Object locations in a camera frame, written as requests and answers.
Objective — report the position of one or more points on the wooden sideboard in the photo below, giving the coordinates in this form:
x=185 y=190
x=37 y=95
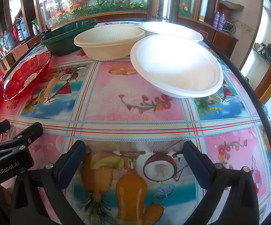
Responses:
x=222 y=42

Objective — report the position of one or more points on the red thermos flask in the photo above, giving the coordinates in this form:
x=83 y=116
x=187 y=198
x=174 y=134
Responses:
x=15 y=34

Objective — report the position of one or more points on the white bottle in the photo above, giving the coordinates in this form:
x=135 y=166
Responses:
x=35 y=29

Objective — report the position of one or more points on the dark green plastic bowl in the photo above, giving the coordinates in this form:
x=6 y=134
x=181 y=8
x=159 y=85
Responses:
x=62 y=42

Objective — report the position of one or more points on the blue thermos flask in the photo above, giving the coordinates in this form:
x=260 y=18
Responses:
x=24 y=27

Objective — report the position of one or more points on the grey-blue thermos jug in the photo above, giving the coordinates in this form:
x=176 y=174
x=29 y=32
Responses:
x=9 y=39

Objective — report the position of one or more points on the white deep plate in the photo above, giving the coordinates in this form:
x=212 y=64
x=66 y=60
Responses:
x=172 y=29
x=177 y=63

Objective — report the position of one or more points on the cream strainer bowl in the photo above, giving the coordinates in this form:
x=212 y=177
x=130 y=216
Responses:
x=107 y=49

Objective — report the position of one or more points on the stainless steel thermos pot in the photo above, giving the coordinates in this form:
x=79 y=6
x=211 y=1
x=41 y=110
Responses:
x=165 y=2

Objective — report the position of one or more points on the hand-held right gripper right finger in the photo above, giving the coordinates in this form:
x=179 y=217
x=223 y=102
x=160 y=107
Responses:
x=196 y=166

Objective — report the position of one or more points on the woven basket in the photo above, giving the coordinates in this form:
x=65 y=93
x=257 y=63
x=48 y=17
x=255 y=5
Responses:
x=226 y=14

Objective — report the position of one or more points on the dark bag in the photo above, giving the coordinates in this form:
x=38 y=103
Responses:
x=265 y=50

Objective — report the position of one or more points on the glass cabinet with artificial flowers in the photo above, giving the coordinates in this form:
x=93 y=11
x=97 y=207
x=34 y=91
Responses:
x=91 y=0

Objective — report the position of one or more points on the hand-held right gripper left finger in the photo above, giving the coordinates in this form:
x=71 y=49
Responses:
x=71 y=166

